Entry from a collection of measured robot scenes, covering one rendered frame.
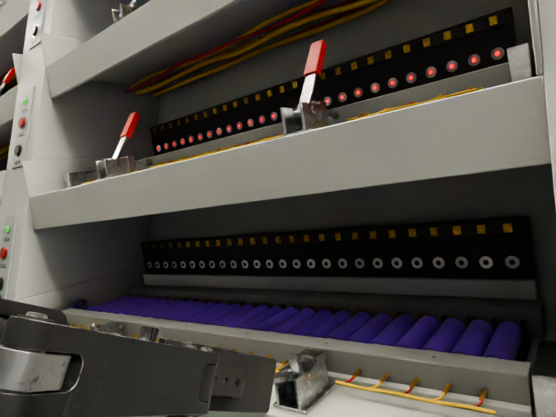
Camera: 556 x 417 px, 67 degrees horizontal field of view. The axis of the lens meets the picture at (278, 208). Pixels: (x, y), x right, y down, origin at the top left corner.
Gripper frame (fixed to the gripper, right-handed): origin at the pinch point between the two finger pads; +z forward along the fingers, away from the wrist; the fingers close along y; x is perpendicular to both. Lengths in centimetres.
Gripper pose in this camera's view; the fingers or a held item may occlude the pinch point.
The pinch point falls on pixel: (216, 377)
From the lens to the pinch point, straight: 25.4
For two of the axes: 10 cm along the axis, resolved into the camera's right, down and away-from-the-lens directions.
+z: 5.9, 3.7, 7.2
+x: 1.7, -9.2, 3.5
